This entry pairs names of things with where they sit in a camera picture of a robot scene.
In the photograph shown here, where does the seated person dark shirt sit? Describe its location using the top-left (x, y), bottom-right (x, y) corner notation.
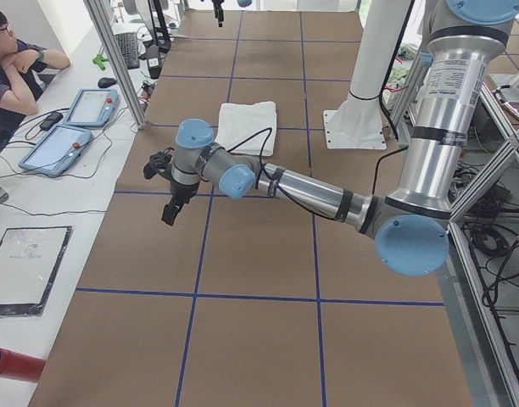
top-left (0, 11), bottom-right (70, 151)

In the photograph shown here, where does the red cylinder bottle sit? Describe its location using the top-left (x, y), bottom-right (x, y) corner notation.
top-left (0, 348), bottom-right (46, 383)

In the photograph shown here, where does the black power adapter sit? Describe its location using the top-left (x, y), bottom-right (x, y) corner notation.
top-left (39, 111), bottom-right (64, 131)

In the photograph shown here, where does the blue teach pendant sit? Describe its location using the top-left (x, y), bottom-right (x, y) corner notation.
top-left (64, 88), bottom-right (120, 127)
top-left (19, 125), bottom-right (93, 177)

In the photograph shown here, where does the black keyboard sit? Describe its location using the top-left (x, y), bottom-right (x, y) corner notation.
top-left (114, 32), bottom-right (140, 70)

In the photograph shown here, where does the black computer mouse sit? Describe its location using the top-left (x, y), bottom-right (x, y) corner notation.
top-left (98, 77), bottom-right (117, 89)

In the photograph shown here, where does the aluminium frame post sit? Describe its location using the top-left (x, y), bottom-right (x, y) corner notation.
top-left (83, 0), bottom-right (146, 131)

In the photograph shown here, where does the lower blue teach pendant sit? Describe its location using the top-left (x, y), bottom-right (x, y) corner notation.
top-left (19, 125), bottom-right (93, 177)

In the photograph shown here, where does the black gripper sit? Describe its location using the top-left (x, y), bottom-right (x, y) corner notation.
top-left (161, 179), bottom-right (198, 226)

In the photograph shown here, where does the black-edged foil sheet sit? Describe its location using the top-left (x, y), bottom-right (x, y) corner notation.
top-left (0, 226), bottom-right (72, 319)

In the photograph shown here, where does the white long-sleeve printed shirt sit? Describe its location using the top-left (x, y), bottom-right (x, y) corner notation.
top-left (215, 101), bottom-right (277, 157)

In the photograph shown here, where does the white camera stand column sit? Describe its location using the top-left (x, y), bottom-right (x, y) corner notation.
top-left (323, 0), bottom-right (413, 150)

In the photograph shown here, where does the upper blue teach pendant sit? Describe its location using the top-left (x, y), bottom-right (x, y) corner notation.
top-left (64, 88), bottom-right (120, 127)

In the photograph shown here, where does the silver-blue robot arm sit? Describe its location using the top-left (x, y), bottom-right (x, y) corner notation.
top-left (161, 1), bottom-right (519, 276)
top-left (212, 0), bottom-right (252, 28)

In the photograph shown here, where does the green plastic tool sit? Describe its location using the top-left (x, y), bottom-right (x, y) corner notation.
top-left (92, 54), bottom-right (109, 71)

